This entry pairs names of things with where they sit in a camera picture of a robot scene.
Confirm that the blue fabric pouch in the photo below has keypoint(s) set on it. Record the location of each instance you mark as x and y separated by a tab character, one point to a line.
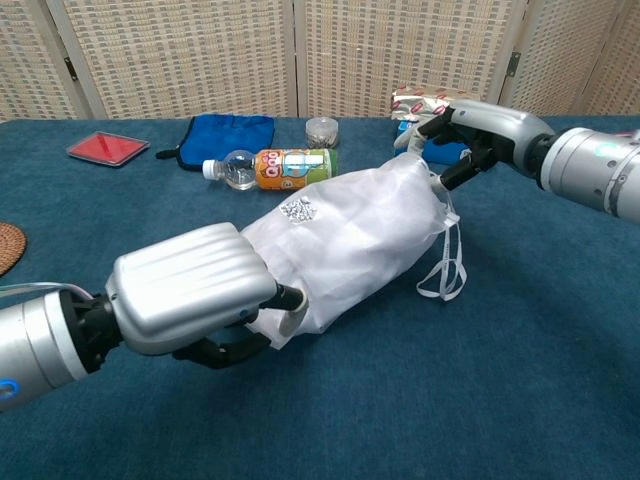
225	135

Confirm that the red stamp pad clear case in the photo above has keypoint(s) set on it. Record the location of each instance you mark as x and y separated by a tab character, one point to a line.
107	149

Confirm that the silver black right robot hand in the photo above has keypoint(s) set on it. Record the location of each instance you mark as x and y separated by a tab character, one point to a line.
500	130

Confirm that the blue cookie box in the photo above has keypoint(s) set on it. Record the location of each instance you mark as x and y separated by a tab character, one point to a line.
450	152

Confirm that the woven rattan coaster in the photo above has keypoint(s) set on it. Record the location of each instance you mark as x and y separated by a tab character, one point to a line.
10	247

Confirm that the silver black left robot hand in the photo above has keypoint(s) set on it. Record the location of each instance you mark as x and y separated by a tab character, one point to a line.
190	280

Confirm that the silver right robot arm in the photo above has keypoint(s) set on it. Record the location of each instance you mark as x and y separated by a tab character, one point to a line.
590	170

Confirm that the teal tablecloth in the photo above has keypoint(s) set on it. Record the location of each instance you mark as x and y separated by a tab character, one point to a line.
350	410

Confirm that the black screen hinge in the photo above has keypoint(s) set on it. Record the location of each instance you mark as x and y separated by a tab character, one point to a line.
70	69
515	64

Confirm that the small clear jar of pins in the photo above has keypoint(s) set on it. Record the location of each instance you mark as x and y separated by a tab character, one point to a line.
321	132

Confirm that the orange label juice bottle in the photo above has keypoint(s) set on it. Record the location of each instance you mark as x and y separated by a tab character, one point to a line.
295	170

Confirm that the silver foil snack packet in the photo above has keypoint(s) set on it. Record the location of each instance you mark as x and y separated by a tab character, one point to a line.
420	102

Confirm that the white garment with ribbon ties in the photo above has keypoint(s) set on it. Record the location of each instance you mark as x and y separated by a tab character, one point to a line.
451	218

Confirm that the woven folding screen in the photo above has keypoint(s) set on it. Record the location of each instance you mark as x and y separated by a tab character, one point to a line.
175	50

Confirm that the translucent white plastic bag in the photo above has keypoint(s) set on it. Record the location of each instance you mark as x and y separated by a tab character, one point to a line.
360	240

